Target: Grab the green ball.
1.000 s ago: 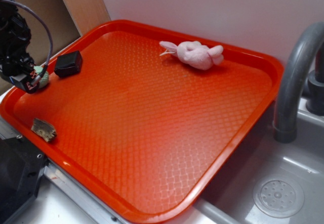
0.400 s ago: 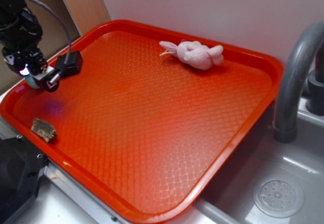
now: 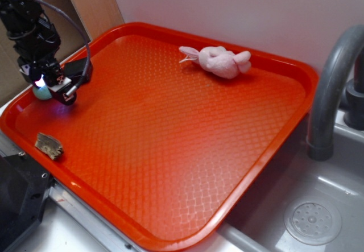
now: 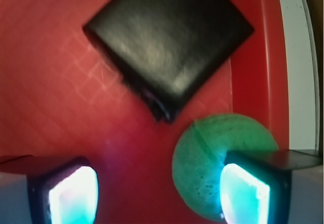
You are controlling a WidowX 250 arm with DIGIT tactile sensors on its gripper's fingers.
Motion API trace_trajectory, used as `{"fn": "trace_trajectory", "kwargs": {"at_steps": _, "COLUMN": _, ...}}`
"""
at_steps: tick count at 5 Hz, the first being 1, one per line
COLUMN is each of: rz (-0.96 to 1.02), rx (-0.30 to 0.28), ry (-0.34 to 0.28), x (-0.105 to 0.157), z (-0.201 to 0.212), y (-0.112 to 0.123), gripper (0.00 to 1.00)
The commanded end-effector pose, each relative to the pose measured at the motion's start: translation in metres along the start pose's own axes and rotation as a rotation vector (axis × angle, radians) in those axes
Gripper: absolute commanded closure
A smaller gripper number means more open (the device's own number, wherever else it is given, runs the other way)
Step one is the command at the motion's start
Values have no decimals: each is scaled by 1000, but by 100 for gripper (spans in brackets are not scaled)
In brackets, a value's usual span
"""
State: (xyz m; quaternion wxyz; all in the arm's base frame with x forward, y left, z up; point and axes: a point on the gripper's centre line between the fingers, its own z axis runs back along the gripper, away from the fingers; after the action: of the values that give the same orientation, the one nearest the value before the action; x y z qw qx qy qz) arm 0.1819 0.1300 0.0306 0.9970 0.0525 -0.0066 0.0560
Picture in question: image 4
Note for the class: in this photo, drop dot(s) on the black square block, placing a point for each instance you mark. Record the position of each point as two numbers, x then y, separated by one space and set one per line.
167 49

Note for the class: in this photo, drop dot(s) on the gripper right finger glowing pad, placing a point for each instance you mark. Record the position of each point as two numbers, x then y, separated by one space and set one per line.
284 186

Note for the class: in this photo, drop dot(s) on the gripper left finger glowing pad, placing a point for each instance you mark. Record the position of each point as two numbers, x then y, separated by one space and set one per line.
48 189

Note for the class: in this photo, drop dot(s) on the red plastic tray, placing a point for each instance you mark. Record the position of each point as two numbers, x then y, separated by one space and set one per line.
58 97

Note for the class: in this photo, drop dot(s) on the green foam ball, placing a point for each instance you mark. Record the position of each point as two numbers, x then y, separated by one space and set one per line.
200 154

